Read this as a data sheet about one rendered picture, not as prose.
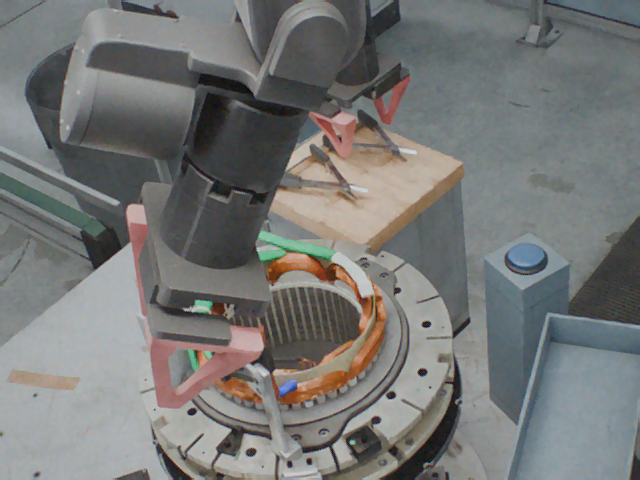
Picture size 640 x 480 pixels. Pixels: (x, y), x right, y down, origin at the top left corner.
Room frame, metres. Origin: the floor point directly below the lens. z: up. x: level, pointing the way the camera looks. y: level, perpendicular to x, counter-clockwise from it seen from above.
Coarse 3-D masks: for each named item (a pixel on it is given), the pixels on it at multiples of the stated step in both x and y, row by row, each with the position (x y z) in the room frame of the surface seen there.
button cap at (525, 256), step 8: (512, 248) 0.85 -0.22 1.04; (520, 248) 0.85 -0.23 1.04; (528, 248) 0.85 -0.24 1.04; (536, 248) 0.85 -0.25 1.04; (512, 256) 0.84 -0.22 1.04; (520, 256) 0.84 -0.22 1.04; (528, 256) 0.83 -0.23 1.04; (536, 256) 0.83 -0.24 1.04; (512, 264) 0.83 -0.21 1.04; (520, 264) 0.83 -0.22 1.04; (528, 264) 0.82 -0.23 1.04; (536, 264) 0.82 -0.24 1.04
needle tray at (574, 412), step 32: (576, 320) 0.71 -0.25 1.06; (544, 352) 0.69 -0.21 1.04; (576, 352) 0.70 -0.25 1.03; (608, 352) 0.69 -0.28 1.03; (544, 384) 0.66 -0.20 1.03; (576, 384) 0.66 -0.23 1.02; (608, 384) 0.65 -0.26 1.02; (544, 416) 0.62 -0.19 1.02; (576, 416) 0.62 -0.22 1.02; (608, 416) 0.61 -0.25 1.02; (512, 448) 0.57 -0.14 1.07; (544, 448) 0.59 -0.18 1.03; (576, 448) 0.58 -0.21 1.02; (608, 448) 0.57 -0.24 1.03
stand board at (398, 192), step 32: (352, 160) 1.05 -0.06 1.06; (416, 160) 1.02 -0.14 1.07; (448, 160) 1.01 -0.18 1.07; (288, 192) 1.01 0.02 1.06; (320, 192) 1.00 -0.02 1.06; (352, 192) 0.98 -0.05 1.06; (384, 192) 0.97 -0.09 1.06; (416, 192) 0.96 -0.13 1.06; (320, 224) 0.94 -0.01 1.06; (352, 224) 0.92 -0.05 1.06; (384, 224) 0.91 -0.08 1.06
